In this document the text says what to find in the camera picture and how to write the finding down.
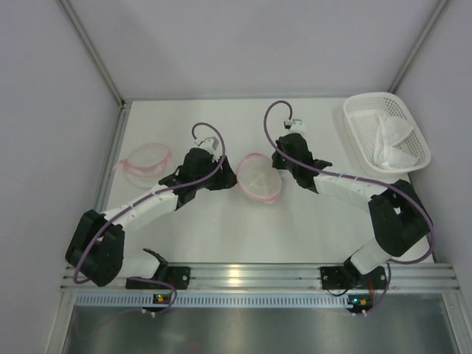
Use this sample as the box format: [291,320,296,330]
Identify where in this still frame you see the white mesh laundry bag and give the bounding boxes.
[236,153,282,204]
[113,142,173,190]

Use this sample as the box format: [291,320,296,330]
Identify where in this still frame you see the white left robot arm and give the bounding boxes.
[65,147,237,287]

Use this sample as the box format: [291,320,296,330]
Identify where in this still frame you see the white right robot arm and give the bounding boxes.
[271,133,433,283]

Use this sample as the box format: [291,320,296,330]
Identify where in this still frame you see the white plastic basket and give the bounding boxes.
[343,92,431,177]

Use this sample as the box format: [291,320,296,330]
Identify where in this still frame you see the white cloth in basket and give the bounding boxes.
[373,112,417,170]

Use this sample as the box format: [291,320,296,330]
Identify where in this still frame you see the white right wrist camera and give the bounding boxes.
[284,119,306,136]

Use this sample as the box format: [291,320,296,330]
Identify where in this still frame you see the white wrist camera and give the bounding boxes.
[284,119,306,136]
[194,136,220,161]

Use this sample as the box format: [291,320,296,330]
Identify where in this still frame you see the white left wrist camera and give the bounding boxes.
[194,136,220,161]

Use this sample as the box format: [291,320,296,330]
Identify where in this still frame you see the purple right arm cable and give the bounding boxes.
[263,100,434,316]

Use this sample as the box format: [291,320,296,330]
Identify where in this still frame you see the white slotted cable duct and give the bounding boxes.
[75,293,367,309]

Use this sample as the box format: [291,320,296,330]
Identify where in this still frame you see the aluminium mounting rail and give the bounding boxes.
[60,262,460,294]

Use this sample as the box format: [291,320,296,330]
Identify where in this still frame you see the aluminium frame post right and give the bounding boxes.
[387,0,451,94]

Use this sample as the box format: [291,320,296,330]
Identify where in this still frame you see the aluminium frame post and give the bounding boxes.
[56,0,125,108]
[387,0,451,94]

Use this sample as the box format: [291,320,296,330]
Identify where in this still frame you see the aluminium frame post left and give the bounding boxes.
[56,0,125,108]

